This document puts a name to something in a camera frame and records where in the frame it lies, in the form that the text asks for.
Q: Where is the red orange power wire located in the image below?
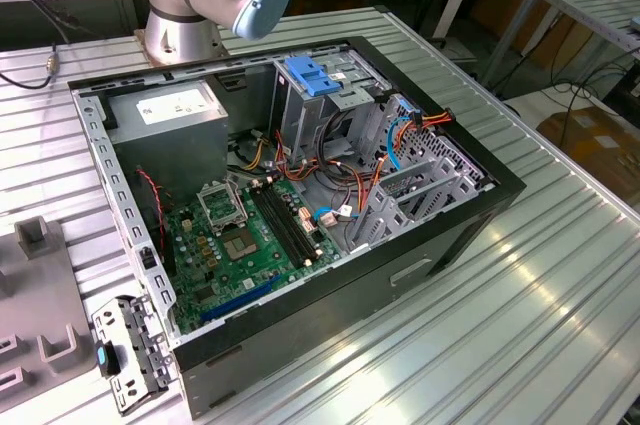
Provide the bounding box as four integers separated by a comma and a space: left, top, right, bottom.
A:
357, 109, 455, 216

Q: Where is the grey metal disk bay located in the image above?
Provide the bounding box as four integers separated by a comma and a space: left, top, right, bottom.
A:
344, 157, 496, 252

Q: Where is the black RAM slot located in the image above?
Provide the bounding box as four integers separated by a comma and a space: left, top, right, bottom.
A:
255, 183, 314, 265
261, 180, 319, 260
249, 185, 309, 269
267, 177, 325, 256

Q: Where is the grey metal drive cage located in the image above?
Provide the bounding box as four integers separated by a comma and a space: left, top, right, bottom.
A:
269, 50, 394, 169

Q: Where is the green motherboard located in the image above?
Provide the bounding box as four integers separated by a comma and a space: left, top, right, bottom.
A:
162, 177, 349, 336

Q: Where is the CPU socket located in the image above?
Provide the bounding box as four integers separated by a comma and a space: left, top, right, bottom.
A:
221, 225, 262, 262

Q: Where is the metal socket cover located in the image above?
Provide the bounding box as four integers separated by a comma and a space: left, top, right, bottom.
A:
196, 178, 250, 237

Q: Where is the blue expansion slot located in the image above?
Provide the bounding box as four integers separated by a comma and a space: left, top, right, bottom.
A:
202, 273, 282, 322

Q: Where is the black open PC case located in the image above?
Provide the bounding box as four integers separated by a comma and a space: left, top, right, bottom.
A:
66, 34, 529, 421

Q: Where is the grey power supply unit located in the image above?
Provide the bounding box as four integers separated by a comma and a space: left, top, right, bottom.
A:
102, 78, 231, 196

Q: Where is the grey metal card latch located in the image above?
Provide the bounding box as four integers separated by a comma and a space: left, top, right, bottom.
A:
91, 294, 174, 417

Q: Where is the brown cardboard box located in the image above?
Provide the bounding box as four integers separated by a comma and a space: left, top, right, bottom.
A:
537, 105, 640, 196

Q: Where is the black tab with blue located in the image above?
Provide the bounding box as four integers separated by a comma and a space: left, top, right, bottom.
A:
93, 338, 123, 379

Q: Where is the grey parts rack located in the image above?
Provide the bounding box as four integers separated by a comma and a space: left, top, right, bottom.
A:
0, 217, 97, 411

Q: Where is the metal slat side table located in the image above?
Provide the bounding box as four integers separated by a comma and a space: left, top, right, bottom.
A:
482, 0, 640, 91

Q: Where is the red orange wire bundle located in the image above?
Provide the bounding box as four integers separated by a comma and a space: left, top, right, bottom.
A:
273, 128, 369, 206

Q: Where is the white plug with wires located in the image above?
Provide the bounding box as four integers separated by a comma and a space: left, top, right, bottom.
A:
317, 203, 362, 229

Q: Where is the thick black wire bundle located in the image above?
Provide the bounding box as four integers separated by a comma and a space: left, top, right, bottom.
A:
319, 109, 364, 196

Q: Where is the yellow black wire bundle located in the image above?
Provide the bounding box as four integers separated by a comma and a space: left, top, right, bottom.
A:
227, 132, 281, 177

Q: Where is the flat blue data wire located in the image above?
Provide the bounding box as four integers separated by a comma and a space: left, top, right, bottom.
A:
385, 113, 421, 174

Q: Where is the blue plastic drive bracket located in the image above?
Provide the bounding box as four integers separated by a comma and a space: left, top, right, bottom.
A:
283, 56, 342, 99

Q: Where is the red black fan wire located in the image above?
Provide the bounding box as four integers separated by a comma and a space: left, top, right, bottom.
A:
135, 167, 169, 239

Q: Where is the square brown base plate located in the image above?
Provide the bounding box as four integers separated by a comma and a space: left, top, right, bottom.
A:
133, 27, 229, 67

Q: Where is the cable with metal plug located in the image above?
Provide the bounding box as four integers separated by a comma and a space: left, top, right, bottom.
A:
0, 42, 59, 91

